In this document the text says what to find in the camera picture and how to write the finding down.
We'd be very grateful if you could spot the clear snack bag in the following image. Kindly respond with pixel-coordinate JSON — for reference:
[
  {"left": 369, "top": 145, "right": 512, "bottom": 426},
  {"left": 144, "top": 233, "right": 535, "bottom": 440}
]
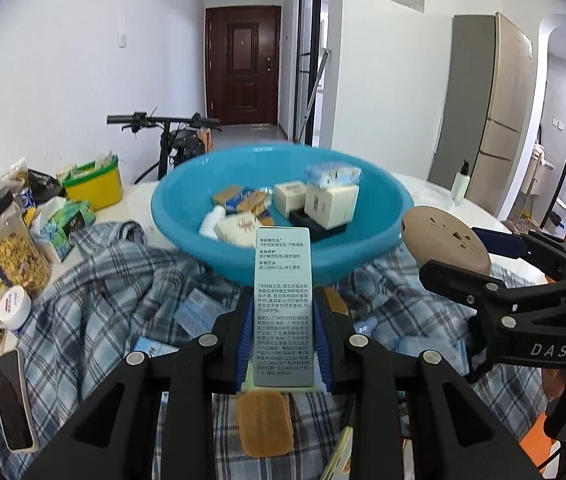
[{"left": 0, "top": 157, "right": 31, "bottom": 186}]

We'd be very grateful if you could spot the clear jar with black lid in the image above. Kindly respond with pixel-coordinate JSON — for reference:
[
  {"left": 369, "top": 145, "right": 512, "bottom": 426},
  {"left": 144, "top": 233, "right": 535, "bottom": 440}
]
[{"left": 0, "top": 186, "right": 52, "bottom": 298}]

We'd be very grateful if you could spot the dark brown door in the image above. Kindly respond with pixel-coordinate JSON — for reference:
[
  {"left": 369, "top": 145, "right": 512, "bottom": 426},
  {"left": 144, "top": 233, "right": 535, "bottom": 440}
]
[{"left": 205, "top": 5, "right": 283, "bottom": 127}]

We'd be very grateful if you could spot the black framed glass door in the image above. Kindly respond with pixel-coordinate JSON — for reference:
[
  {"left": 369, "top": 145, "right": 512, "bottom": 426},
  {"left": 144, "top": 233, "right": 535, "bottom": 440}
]
[{"left": 295, "top": 0, "right": 331, "bottom": 143}]

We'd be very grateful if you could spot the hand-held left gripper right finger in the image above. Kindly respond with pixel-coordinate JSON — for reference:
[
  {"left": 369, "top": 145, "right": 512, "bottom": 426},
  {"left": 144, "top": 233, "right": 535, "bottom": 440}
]
[{"left": 312, "top": 287, "right": 544, "bottom": 480}]

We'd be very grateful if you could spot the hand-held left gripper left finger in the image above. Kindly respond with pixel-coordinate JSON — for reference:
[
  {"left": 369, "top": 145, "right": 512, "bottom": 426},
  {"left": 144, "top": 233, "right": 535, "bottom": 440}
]
[{"left": 23, "top": 305, "right": 256, "bottom": 480}]

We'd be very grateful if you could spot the brown rectangular pad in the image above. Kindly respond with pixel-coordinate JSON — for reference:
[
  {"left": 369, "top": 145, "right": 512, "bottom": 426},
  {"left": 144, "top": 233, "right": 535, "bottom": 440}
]
[{"left": 236, "top": 391, "right": 295, "bottom": 458}]

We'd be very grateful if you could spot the blue plaid shirt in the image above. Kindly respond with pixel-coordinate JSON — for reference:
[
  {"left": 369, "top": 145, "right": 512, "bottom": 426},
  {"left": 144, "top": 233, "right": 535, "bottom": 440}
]
[{"left": 0, "top": 220, "right": 549, "bottom": 480}]

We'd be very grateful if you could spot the brown round disc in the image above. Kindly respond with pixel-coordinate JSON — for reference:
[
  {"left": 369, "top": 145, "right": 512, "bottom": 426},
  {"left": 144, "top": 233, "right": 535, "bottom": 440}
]
[{"left": 401, "top": 206, "right": 491, "bottom": 277}]

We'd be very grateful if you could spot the brown and blue box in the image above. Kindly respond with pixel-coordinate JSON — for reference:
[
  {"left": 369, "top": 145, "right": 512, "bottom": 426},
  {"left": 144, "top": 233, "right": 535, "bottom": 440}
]
[{"left": 211, "top": 186, "right": 269, "bottom": 213}]

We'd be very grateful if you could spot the black box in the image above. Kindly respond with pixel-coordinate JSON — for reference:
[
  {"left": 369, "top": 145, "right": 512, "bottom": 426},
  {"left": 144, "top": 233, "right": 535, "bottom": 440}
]
[{"left": 288, "top": 209, "right": 349, "bottom": 242}]

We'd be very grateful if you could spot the white jar with blue label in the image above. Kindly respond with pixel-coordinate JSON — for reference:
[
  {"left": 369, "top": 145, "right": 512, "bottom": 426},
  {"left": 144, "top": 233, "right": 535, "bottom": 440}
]
[{"left": 0, "top": 286, "right": 32, "bottom": 333}]

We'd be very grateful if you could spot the tall grey printed box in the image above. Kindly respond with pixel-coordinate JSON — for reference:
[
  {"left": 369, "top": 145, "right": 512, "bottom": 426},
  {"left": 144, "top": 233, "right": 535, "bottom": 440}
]
[{"left": 253, "top": 227, "right": 314, "bottom": 390}]

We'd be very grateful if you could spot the yellow container with green lid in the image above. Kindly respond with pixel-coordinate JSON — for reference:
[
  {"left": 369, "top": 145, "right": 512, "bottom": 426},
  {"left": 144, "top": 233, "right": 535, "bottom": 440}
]
[{"left": 63, "top": 156, "right": 124, "bottom": 212}]

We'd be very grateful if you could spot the grey metal pole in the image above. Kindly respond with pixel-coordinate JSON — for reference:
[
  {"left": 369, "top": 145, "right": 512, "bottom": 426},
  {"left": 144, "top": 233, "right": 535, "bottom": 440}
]
[{"left": 294, "top": 49, "right": 331, "bottom": 147}]

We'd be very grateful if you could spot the small white cube box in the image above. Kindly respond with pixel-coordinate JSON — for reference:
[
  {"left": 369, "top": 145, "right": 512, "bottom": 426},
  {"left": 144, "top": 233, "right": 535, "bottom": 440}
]
[{"left": 274, "top": 181, "right": 309, "bottom": 215}]

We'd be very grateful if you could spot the brown pouch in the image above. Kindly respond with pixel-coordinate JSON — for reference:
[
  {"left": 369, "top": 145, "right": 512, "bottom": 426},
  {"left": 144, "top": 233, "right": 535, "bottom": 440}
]
[{"left": 324, "top": 287, "right": 350, "bottom": 317}]

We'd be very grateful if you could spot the large white cube box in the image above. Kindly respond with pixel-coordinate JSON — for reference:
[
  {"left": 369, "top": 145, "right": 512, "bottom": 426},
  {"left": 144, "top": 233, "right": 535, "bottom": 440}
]
[{"left": 304, "top": 182, "right": 359, "bottom": 228}]

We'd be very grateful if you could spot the blue plastic basin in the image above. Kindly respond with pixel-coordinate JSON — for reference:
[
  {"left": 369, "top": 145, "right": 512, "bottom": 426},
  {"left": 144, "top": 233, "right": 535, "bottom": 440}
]
[{"left": 151, "top": 144, "right": 414, "bottom": 286}]

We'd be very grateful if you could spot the light blue wipes packet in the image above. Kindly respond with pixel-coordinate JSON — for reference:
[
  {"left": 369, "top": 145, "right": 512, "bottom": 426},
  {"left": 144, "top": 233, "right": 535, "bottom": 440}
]
[{"left": 304, "top": 161, "right": 364, "bottom": 187}]

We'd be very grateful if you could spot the beige refrigerator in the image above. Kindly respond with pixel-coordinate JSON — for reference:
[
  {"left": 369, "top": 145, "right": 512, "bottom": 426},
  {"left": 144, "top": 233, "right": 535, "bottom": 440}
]
[{"left": 428, "top": 12, "right": 534, "bottom": 221}]

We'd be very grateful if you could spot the clear light blue packet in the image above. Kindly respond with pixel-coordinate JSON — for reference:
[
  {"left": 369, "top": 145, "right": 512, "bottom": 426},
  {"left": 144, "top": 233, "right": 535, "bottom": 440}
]
[{"left": 173, "top": 287, "right": 224, "bottom": 338}]

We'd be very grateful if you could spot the pale green pump bottle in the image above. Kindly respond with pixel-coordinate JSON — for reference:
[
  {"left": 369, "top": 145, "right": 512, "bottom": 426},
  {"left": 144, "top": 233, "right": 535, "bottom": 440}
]
[{"left": 450, "top": 160, "right": 471, "bottom": 207}]

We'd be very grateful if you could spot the white printed tissue pack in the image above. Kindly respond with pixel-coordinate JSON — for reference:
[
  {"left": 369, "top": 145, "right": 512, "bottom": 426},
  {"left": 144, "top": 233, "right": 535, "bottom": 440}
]
[{"left": 214, "top": 211, "right": 264, "bottom": 248}]

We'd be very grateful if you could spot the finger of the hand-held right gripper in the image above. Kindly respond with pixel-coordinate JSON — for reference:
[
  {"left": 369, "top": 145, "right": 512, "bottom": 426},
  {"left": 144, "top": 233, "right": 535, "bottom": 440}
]
[
  {"left": 472, "top": 227, "right": 566, "bottom": 286},
  {"left": 419, "top": 259, "right": 566, "bottom": 341}
]

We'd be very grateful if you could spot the black packet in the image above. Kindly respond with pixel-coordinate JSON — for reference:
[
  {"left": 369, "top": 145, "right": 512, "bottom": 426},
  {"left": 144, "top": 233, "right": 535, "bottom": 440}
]
[{"left": 28, "top": 169, "right": 64, "bottom": 205}]

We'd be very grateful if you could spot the black smartphone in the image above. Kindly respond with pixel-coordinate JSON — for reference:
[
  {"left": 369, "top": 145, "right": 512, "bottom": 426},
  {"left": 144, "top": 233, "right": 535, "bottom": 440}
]
[{"left": 0, "top": 349, "right": 38, "bottom": 453}]

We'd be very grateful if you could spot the small white bottle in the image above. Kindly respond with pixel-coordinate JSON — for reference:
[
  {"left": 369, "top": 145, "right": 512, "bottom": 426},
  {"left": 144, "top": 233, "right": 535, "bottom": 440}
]
[{"left": 198, "top": 205, "right": 226, "bottom": 238}]

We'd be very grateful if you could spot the green tissue box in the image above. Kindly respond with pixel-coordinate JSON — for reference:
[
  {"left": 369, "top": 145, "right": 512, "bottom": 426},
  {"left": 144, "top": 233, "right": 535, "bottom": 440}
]
[{"left": 30, "top": 199, "right": 98, "bottom": 263}]

